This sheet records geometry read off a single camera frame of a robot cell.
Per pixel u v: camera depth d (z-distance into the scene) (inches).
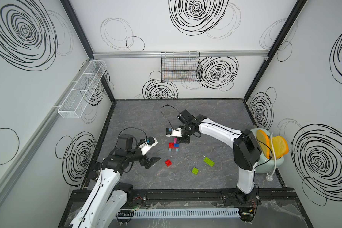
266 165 27.9
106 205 21.3
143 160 25.9
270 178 29.8
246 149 19.2
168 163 33.4
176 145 34.3
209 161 34.1
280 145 27.9
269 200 29.0
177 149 35.7
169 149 35.6
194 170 32.4
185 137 30.5
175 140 33.1
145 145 24.8
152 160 25.8
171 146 33.9
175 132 30.0
